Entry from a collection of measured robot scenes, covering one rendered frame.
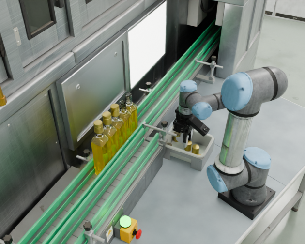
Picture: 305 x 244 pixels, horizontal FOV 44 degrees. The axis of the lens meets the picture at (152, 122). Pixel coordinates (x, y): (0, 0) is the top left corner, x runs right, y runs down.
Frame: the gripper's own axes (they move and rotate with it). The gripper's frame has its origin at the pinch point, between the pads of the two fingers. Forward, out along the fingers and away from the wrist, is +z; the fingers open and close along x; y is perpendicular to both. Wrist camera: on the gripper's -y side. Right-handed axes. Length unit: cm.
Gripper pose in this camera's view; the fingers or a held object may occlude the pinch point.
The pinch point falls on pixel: (188, 143)
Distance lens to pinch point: 187.8
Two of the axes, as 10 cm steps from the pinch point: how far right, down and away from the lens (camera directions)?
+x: -4.7, 5.7, -6.7
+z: 0.0, 7.6, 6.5
